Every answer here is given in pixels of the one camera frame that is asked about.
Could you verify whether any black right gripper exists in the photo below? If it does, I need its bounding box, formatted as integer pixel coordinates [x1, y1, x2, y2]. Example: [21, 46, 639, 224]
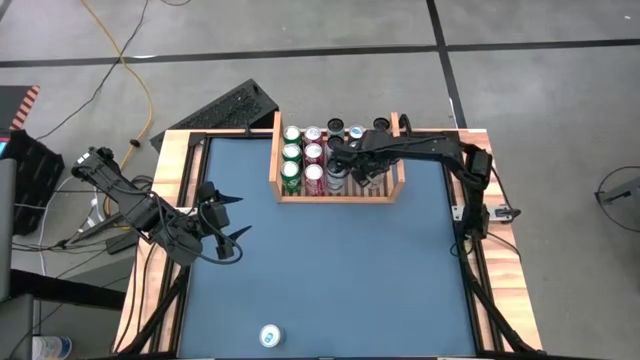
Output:
[329, 142, 401, 187]

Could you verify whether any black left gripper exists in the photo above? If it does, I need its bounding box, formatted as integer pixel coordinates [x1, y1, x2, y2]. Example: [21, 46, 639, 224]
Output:
[197, 180, 253, 261]

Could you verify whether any slatted wooden shelf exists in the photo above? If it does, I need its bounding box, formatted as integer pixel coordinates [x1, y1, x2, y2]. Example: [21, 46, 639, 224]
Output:
[268, 110, 406, 205]

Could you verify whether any red Coca-Cola can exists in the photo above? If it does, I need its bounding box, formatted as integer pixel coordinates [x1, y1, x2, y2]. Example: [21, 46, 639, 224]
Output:
[303, 163, 326, 197]
[303, 142, 325, 165]
[303, 125, 325, 146]

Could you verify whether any green Sprite can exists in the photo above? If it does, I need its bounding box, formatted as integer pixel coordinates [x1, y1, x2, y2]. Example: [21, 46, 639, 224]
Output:
[279, 160, 304, 196]
[281, 143, 304, 165]
[282, 124, 304, 146]

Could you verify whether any black floor strip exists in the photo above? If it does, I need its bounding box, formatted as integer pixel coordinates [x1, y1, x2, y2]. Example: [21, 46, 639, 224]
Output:
[9, 268, 126, 311]

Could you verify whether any black crate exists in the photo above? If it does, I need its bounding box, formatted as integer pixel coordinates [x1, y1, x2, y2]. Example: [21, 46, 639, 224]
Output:
[7, 128, 66, 236]

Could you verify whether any white blue plastic bottle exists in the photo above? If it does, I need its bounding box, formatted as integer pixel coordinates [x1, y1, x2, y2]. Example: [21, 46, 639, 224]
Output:
[32, 335, 74, 360]

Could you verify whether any grey cabinet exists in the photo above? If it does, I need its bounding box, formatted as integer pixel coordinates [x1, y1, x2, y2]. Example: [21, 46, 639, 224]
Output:
[0, 157, 16, 301]

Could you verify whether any black orange-striped ramp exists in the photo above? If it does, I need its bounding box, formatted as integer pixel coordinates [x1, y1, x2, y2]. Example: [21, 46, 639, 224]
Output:
[0, 84, 41, 132]

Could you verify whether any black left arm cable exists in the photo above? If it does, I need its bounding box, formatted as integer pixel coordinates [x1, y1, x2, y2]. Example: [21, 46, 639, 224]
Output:
[197, 199, 245, 266]

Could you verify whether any yellow floor cable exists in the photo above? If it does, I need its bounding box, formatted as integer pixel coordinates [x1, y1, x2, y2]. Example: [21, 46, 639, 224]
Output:
[79, 0, 154, 206]

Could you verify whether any white cable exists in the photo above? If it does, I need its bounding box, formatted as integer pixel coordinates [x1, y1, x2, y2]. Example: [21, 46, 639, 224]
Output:
[37, 173, 99, 251]

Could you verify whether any black floor cable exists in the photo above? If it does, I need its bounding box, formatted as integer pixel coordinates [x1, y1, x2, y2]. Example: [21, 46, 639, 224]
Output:
[34, 0, 151, 141]

